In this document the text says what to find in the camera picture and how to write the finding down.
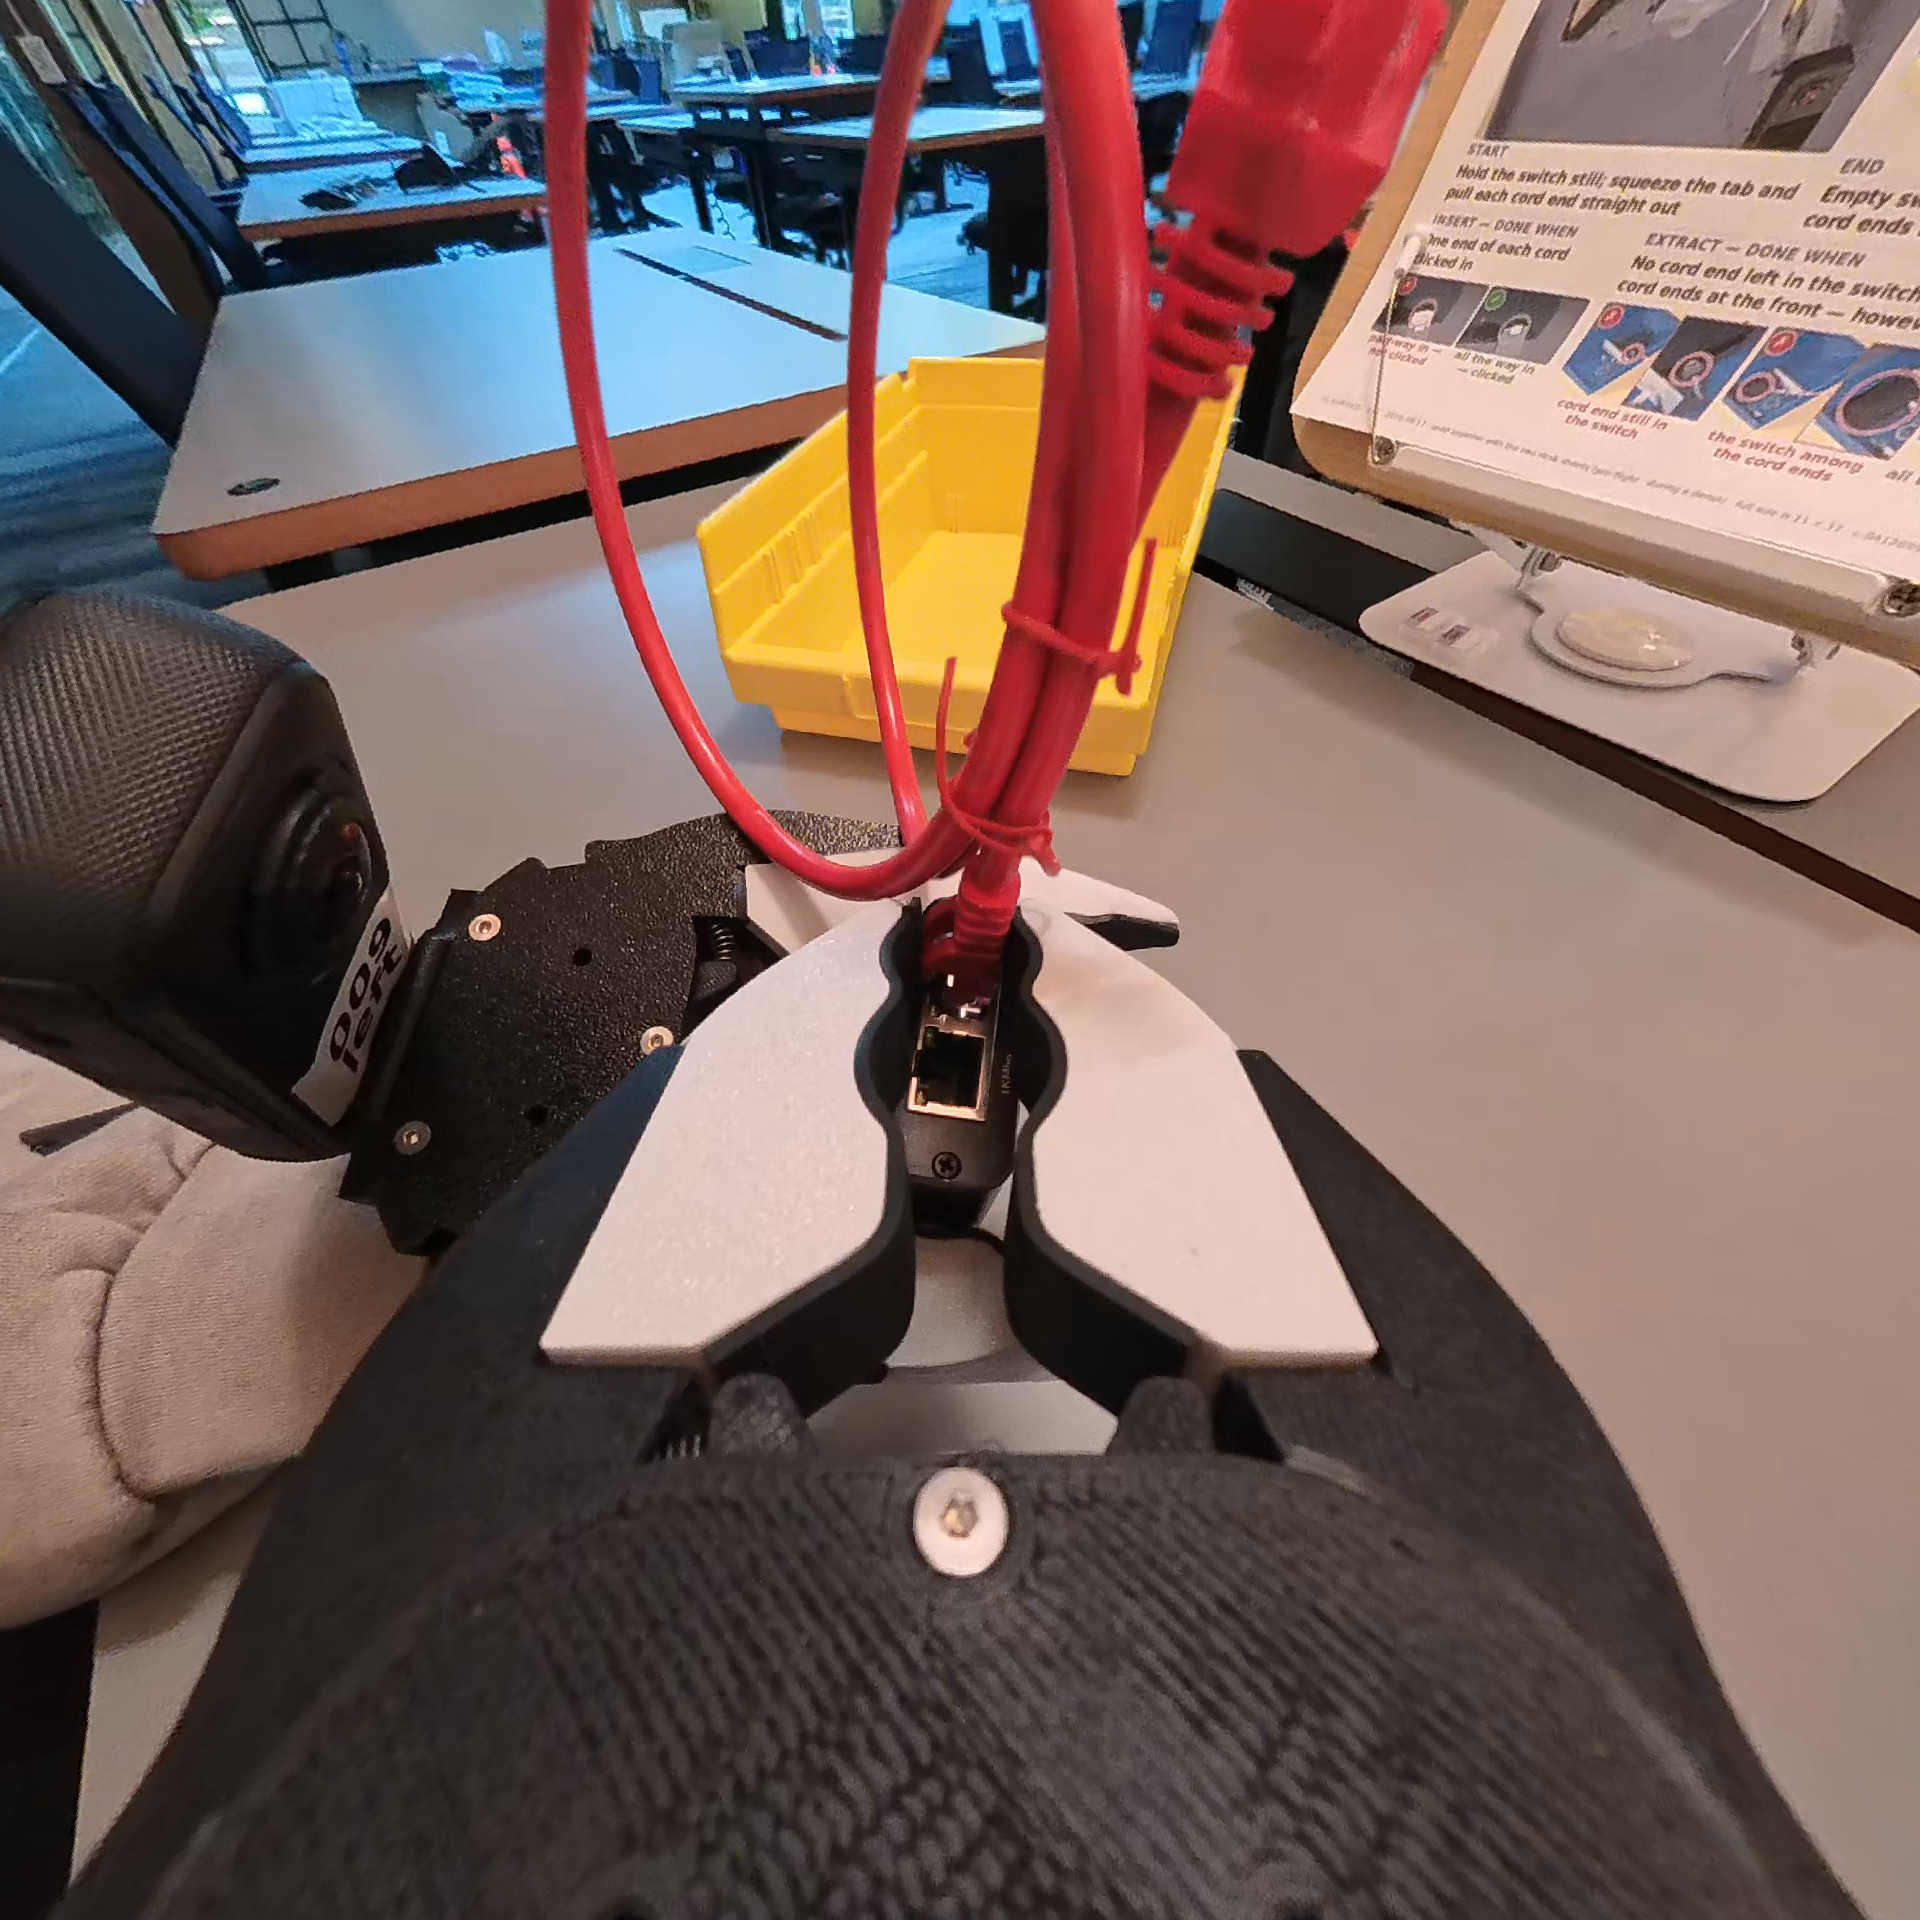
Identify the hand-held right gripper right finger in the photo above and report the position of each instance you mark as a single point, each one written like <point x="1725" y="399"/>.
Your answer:
<point x="1185" y="1200"/>

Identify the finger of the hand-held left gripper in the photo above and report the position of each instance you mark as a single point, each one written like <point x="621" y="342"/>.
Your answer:
<point x="960" y="1300"/>
<point x="1101" y="907"/>

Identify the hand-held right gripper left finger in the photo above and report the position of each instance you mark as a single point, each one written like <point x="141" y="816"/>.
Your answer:
<point x="720" y="1171"/>

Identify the black ethernet splitter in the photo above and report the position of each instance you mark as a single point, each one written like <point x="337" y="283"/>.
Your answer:
<point x="960" y="1142"/>

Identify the person's left forearm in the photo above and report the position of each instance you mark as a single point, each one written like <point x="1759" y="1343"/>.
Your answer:
<point x="180" y="1350"/>

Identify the yellow plastic bin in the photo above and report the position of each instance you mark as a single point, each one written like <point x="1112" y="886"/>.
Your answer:
<point x="840" y="600"/>

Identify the grey table with orange edge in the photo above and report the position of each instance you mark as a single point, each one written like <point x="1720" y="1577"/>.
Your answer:
<point x="450" y="376"/>

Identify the white stand base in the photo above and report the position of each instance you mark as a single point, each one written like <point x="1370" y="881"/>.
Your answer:
<point x="1769" y="734"/>

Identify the wooden clipboard board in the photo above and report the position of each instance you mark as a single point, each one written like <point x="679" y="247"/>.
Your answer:
<point x="1723" y="587"/>

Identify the rows of background desks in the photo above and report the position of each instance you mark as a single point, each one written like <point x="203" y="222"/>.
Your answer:
<point x="840" y="136"/>

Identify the printed instruction sheet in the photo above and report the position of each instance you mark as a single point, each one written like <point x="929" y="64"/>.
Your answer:
<point x="1650" y="225"/>

